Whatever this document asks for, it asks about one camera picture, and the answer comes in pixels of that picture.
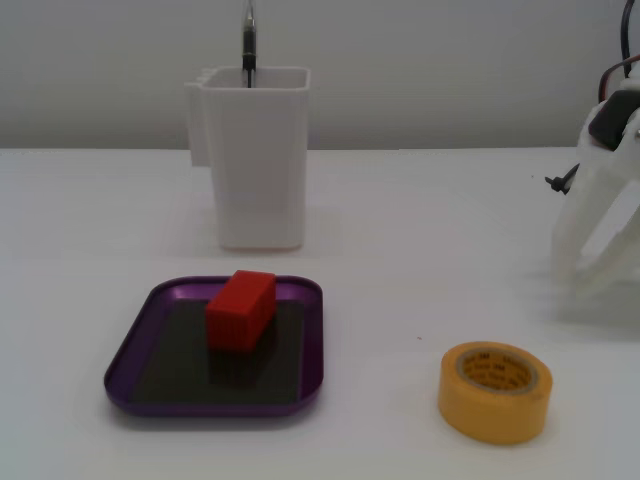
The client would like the black cable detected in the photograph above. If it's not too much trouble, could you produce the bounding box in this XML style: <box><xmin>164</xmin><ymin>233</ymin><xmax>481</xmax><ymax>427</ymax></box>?
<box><xmin>619</xmin><ymin>0</ymin><xmax>639</xmax><ymax>69</ymax></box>

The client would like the black cable tie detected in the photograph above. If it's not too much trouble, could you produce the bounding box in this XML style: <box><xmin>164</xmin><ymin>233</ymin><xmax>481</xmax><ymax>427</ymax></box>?
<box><xmin>544</xmin><ymin>163</ymin><xmax>582</xmax><ymax>197</ymax></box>

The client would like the purple metal tray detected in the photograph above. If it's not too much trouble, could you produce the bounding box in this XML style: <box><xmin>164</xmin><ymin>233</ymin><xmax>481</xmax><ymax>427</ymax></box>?
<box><xmin>103</xmin><ymin>274</ymin><xmax>325</xmax><ymax>419</ymax></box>

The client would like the yellow masking tape roll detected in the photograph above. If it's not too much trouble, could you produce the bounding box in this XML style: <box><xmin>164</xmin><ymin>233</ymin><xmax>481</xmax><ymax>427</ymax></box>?
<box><xmin>437</xmin><ymin>341</ymin><xmax>554</xmax><ymax>446</ymax></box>

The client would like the red white wire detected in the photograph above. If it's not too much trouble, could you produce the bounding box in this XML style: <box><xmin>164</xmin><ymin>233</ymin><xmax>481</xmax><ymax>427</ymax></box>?
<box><xmin>599</xmin><ymin>52</ymin><xmax>640</xmax><ymax>104</ymax></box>

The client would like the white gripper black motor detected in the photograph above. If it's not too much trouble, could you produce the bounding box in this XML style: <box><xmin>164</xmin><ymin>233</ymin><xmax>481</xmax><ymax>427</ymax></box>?
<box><xmin>549</xmin><ymin>67</ymin><xmax>640</xmax><ymax>301</ymax></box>

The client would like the red rectangular cube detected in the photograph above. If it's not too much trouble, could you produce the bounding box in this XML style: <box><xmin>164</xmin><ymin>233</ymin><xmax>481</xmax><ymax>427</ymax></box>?
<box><xmin>205</xmin><ymin>270</ymin><xmax>278</xmax><ymax>355</ymax></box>

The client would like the white plastic container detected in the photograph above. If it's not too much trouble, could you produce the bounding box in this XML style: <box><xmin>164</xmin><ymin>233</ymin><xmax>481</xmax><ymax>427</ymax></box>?
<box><xmin>183</xmin><ymin>66</ymin><xmax>312</xmax><ymax>251</ymax></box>

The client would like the black clear ballpoint pen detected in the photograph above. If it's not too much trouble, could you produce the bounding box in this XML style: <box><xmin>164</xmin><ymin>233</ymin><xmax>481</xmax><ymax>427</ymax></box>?
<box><xmin>241</xmin><ymin>0</ymin><xmax>258</xmax><ymax>89</ymax></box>

